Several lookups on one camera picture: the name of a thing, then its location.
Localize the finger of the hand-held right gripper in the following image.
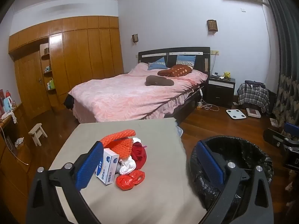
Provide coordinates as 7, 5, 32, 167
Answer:
283, 122, 299, 141
263, 128, 290, 148

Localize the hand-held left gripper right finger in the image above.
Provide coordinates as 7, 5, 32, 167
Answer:
195, 140, 274, 224

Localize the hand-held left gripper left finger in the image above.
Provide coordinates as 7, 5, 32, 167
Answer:
25, 141, 104, 224

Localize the white and blue cardboard box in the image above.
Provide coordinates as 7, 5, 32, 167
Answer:
95, 147, 120, 186

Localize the black lined trash bin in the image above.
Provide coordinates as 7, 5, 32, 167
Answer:
189, 135, 274, 224

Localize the white plastic bag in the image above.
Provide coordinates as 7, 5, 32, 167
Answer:
119, 157, 137, 175

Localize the orange foam net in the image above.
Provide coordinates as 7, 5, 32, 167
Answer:
100, 130, 136, 148
112, 138, 134, 160

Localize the orange-red plastic bag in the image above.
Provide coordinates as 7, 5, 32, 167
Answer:
116, 170, 145, 190

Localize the red cloth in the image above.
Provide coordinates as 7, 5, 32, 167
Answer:
130, 142, 147, 170

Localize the white scale with red centre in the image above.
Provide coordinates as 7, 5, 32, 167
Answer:
245, 108, 261, 118

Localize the black bag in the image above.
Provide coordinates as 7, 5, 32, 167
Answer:
266, 89, 277, 115

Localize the white bathroom scale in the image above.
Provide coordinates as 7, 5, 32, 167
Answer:
226, 109, 247, 119

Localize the plaid bag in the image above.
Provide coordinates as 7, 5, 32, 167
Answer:
237, 80, 270, 113

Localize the small wooden stool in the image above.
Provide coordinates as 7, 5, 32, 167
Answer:
28, 122, 48, 147

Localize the black cloth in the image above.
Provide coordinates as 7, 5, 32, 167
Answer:
64, 93, 75, 111

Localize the dark nightstand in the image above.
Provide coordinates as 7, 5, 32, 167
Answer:
206, 75, 236, 109

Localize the wooden sideboard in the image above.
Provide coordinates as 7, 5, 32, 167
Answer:
0, 103, 32, 224

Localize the dark patterned curtain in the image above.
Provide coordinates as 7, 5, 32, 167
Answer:
259, 0, 299, 131

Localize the pink blanket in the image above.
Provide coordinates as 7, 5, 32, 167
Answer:
70, 62, 208, 123

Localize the plain brown cushion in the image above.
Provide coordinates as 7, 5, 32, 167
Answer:
145, 75, 175, 86

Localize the brown dotted pillow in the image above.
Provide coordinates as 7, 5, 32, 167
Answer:
157, 65, 193, 77

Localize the blue kettle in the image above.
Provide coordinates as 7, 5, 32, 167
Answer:
3, 97, 14, 116

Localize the blue pillow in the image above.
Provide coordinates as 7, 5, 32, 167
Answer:
148, 57, 167, 70
176, 55, 196, 66

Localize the wooden wardrobe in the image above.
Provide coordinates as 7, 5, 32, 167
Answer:
8, 15, 124, 119

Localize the dark wooden bed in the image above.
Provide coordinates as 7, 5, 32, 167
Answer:
68, 47, 211, 124

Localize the white floor cable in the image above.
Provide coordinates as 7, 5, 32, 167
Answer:
202, 99, 219, 111

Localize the white wall cable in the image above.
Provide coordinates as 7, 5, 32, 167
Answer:
262, 1, 271, 82

